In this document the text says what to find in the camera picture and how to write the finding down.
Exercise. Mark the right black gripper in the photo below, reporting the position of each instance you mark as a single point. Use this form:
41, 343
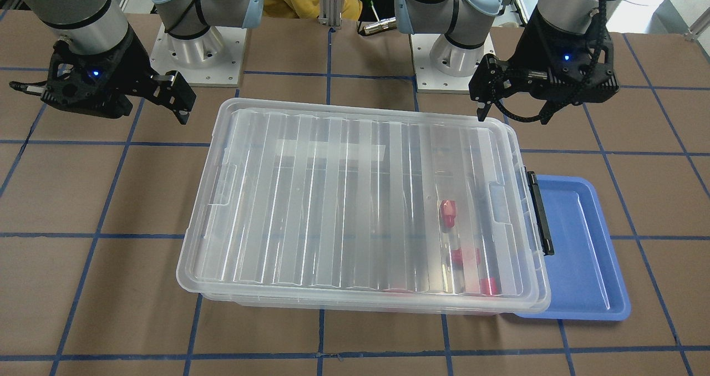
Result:
131, 64

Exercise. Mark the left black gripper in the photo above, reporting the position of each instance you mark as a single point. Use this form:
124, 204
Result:
522, 60

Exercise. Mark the clear plastic box lid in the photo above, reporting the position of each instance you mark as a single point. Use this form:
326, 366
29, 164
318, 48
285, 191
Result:
360, 204

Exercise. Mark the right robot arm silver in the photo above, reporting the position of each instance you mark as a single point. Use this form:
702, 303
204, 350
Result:
95, 26

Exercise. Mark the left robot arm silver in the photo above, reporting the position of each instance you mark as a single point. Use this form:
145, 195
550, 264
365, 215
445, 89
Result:
466, 24

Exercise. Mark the red block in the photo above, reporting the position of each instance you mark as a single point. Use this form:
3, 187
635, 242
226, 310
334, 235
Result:
462, 256
448, 213
489, 287

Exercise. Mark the clear plastic storage box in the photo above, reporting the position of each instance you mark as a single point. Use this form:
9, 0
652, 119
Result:
388, 304

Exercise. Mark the blue plastic tray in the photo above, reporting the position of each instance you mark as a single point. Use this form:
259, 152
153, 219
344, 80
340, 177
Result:
584, 273

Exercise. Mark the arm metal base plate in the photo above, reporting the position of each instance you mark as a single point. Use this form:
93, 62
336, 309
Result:
442, 68
213, 60

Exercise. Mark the green handled tool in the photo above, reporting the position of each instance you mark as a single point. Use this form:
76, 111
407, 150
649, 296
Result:
373, 16

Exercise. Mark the black box latch handle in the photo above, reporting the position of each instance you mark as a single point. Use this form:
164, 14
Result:
540, 213

